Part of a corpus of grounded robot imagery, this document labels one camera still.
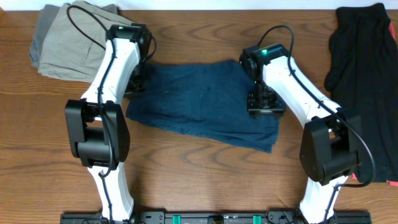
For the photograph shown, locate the grey folded garment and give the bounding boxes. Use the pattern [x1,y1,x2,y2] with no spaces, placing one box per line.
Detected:
[29,1,131,68]

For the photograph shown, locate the navy blue shorts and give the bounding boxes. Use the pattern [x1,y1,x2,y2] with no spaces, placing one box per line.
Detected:
[126,60,279,153]

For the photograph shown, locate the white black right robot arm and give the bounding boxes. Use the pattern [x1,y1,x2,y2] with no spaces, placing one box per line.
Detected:
[239,44,361,223]

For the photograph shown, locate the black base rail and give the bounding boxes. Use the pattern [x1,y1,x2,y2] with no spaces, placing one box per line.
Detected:
[60,210,372,224]

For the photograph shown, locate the black garment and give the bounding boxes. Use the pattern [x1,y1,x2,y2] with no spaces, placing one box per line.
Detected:
[325,3,397,182]

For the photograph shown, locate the khaki folded trousers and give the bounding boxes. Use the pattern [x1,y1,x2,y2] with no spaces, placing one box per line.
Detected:
[38,1,132,83]

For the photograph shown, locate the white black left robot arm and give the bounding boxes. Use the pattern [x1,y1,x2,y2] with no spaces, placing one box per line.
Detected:
[60,24,153,223]

